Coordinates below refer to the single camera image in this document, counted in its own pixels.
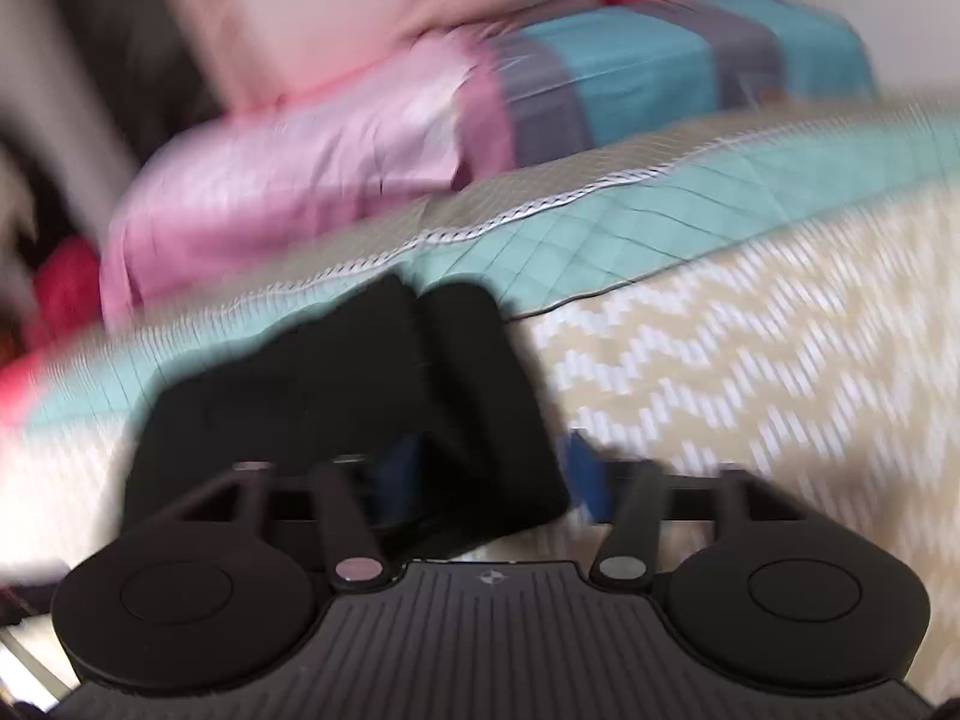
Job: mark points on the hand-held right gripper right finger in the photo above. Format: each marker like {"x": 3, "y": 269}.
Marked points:
{"x": 585, "y": 474}

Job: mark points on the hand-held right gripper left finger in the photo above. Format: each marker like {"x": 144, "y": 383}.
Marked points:
{"x": 341, "y": 517}

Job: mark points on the black pants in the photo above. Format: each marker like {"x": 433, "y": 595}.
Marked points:
{"x": 337, "y": 375}

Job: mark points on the zigzag and teal patterned quilt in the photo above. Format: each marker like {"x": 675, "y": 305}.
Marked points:
{"x": 750, "y": 360}

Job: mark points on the coral pink blanket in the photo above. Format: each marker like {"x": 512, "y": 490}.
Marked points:
{"x": 19, "y": 390}

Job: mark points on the pink floral duvet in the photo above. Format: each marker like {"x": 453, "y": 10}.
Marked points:
{"x": 300, "y": 172}

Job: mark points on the red cloth pile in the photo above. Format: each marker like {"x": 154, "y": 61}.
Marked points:
{"x": 67, "y": 292}

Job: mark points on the teal and grey striped bedding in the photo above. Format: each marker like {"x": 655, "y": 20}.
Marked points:
{"x": 637, "y": 67}

